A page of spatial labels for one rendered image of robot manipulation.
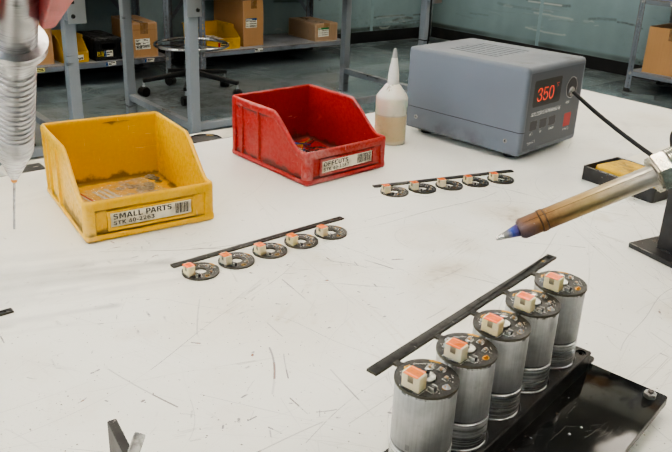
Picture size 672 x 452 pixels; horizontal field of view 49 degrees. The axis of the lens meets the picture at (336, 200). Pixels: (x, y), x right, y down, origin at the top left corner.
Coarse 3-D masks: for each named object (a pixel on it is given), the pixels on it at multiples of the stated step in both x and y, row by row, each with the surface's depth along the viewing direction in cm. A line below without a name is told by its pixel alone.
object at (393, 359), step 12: (540, 264) 37; (516, 276) 36; (528, 276) 36; (504, 288) 35; (480, 300) 34; (456, 312) 33; (468, 312) 33; (444, 324) 32; (420, 336) 31; (432, 336) 31; (408, 348) 30; (384, 360) 29; (396, 360) 29; (372, 372) 28
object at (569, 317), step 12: (564, 300) 35; (576, 300) 35; (564, 312) 35; (576, 312) 35; (564, 324) 35; (576, 324) 35; (564, 336) 35; (576, 336) 36; (564, 348) 36; (552, 360) 36; (564, 360) 36
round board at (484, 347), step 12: (444, 336) 31; (456, 336) 31; (468, 336) 31; (480, 336) 31; (480, 348) 30; (492, 348) 30; (444, 360) 29; (468, 360) 29; (480, 360) 29; (492, 360) 29
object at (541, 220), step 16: (656, 160) 26; (624, 176) 27; (640, 176) 26; (656, 176) 26; (592, 192) 27; (608, 192) 26; (624, 192) 26; (544, 208) 27; (560, 208) 27; (576, 208) 26; (592, 208) 27; (528, 224) 27; (544, 224) 27; (560, 224) 27
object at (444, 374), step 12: (420, 360) 29; (432, 360) 29; (396, 372) 28; (444, 372) 28; (396, 384) 27; (432, 384) 27; (444, 384) 27; (456, 384) 28; (420, 396) 27; (432, 396) 27; (444, 396) 27
